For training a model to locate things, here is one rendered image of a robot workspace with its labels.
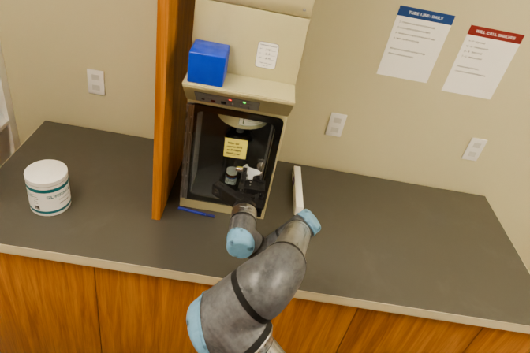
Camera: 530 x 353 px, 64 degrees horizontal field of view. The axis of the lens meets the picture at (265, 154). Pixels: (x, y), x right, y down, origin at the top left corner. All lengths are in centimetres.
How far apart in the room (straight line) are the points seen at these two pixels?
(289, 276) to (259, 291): 7
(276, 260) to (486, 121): 141
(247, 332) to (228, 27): 80
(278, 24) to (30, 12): 106
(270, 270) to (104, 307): 101
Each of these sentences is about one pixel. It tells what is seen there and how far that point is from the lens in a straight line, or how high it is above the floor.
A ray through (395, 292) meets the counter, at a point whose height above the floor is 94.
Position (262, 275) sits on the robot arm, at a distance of 80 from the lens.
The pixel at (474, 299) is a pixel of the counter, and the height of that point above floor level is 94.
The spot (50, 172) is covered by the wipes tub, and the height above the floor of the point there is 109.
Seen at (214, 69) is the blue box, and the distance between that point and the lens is 118.
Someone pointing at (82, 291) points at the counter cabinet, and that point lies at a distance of 168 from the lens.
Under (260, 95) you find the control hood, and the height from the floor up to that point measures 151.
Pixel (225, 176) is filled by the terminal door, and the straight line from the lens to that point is 149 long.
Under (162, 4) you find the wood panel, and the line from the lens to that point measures 117.
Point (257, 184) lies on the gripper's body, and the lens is 131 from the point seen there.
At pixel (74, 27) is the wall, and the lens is 189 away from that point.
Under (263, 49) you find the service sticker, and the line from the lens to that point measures 126.
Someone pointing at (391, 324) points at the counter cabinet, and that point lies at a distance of 167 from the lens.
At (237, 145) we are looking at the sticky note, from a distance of 141.
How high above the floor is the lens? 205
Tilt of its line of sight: 35 degrees down
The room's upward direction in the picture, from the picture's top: 12 degrees clockwise
